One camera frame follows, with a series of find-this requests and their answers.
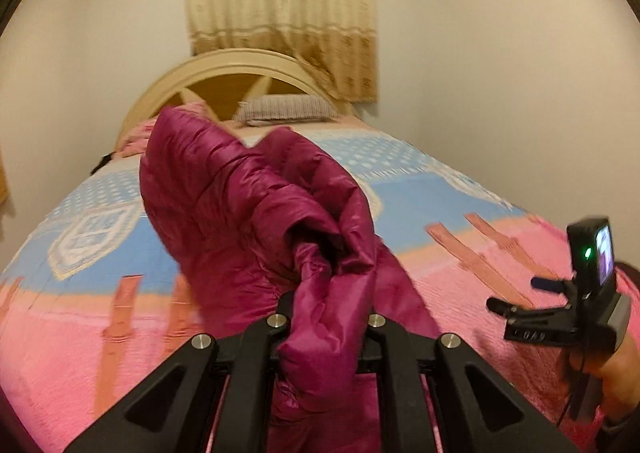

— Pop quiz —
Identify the magenta puffer jacket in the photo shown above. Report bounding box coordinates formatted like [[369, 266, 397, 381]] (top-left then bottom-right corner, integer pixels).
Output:
[[140, 108, 439, 452]]

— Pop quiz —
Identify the person's right hand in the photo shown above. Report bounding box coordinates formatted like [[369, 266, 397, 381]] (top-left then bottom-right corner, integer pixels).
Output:
[[568, 334, 639, 423]]

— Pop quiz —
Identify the pink and blue bedspread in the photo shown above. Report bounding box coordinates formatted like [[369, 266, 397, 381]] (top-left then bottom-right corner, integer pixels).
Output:
[[1, 117, 605, 452]]

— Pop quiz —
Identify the folded pink blanket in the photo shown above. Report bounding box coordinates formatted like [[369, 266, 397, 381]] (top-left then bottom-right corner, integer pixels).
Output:
[[113, 101, 219, 159]]

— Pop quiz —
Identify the black object beside bed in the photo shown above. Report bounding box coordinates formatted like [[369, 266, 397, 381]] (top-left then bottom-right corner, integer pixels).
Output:
[[90, 153, 114, 176]]

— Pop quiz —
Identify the striped pillow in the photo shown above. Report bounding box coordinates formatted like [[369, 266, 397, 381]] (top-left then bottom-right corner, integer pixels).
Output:
[[233, 94, 340, 127]]

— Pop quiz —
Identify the cream wooden headboard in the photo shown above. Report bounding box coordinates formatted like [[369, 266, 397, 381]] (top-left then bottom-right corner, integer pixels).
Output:
[[116, 49, 355, 142]]

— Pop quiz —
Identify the black camera box with screen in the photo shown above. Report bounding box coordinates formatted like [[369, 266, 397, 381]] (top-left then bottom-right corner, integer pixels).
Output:
[[566, 217, 615, 300]]

